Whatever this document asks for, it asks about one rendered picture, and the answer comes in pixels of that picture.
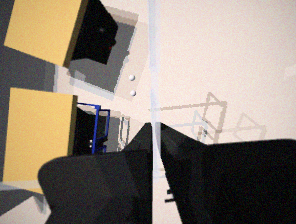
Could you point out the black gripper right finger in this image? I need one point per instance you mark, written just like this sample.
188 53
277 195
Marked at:
194 169

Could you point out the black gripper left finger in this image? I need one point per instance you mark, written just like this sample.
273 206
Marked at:
104 175

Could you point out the black-framed clear glasses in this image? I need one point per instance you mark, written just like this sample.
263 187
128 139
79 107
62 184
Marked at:
168 192

